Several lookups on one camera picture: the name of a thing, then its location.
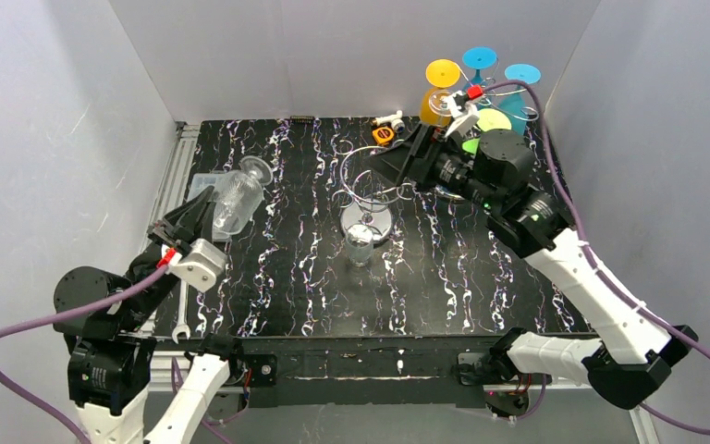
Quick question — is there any chrome glass rack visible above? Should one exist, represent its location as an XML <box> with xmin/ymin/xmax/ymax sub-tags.
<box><xmin>426</xmin><ymin>47</ymin><xmax>542</xmax><ymax>135</ymax></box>
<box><xmin>331</xmin><ymin>139</ymin><xmax>413</xmax><ymax>247</ymax></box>

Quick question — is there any green plastic wine glass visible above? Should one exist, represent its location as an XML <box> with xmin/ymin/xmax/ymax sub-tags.
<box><xmin>462</xmin><ymin>108</ymin><xmax>512</xmax><ymax>155</ymax></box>

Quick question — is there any clear stemless glass front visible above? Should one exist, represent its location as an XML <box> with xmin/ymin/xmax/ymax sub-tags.
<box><xmin>212</xmin><ymin>155</ymin><xmax>273</xmax><ymax>242</ymax></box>

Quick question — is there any clear stemless glass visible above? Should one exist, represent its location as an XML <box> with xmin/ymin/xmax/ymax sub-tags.
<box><xmin>344</xmin><ymin>223</ymin><xmax>374</xmax><ymax>266</ymax></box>
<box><xmin>212</xmin><ymin>155</ymin><xmax>273</xmax><ymax>242</ymax></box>

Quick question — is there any orange plastic wine glass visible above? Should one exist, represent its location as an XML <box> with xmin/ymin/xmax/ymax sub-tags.
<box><xmin>419</xmin><ymin>58</ymin><xmax>460</xmax><ymax>127</ymax></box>

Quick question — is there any blue plastic wine glass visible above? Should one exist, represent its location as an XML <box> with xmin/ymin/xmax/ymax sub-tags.
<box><xmin>496</xmin><ymin>64</ymin><xmax>542</xmax><ymax>136</ymax></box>
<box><xmin>460</xmin><ymin>46</ymin><xmax>498</xmax><ymax>91</ymax></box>

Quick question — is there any tall clear champagne flute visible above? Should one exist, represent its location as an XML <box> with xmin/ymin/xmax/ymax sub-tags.
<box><xmin>428</xmin><ymin>90</ymin><xmax>467</xmax><ymax>129</ymax></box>

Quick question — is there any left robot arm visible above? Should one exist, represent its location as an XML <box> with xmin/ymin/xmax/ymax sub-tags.
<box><xmin>53</xmin><ymin>186</ymin><xmax>250</xmax><ymax>443</ymax></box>

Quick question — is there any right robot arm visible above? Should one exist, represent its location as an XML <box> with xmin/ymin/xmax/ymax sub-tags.
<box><xmin>366</xmin><ymin>124</ymin><xmax>690</xmax><ymax>410</ymax></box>

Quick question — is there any yellow tape measure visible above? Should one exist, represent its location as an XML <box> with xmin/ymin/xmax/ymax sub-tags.
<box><xmin>372</xmin><ymin>126</ymin><xmax>396</xmax><ymax>147</ymax></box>

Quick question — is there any clear plastic screw box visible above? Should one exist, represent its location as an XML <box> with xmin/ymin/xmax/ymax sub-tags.
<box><xmin>186</xmin><ymin>171</ymin><xmax>229</xmax><ymax>203</ymax></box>

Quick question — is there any silver open-end wrench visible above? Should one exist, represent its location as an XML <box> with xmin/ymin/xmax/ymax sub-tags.
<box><xmin>171</xmin><ymin>282</ymin><xmax>190</xmax><ymax>344</ymax></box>

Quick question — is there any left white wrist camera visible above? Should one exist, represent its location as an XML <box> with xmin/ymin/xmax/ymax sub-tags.
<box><xmin>156</xmin><ymin>239</ymin><xmax>226</xmax><ymax>292</ymax></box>

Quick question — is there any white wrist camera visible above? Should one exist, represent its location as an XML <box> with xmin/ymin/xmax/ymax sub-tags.
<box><xmin>156</xmin><ymin>239</ymin><xmax>226</xmax><ymax>292</ymax></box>
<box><xmin>443</xmin><ymin>84</ymin><xmax>484</xmax><ymax>139</ymax></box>

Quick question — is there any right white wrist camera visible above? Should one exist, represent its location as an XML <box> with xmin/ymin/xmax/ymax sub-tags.
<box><xmin>443</xmin><ymin>84</ymin><xmax>484</xmax><ymax>139</ymax></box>

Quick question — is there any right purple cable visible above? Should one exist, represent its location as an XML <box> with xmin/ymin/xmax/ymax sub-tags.
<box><xmin>481</xmin><ymin>80</ymin><xmax>710</xmax><ymax>438</ymax></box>

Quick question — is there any purple cable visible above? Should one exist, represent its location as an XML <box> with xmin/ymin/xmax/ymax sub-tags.
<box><xmin>481</xmin><ymin>80</ymin><xmax>710</xmax><ymax>438</ymax></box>
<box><xmin>0</xmin><ymin>266</ymin><xmax>239</xmax><ymax>444</ymax></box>

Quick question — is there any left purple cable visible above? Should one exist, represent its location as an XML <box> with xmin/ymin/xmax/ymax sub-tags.
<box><xmin>0</xmin><ymin>266</ymin><xmax>239</xmax><ymax>444</ymax></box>

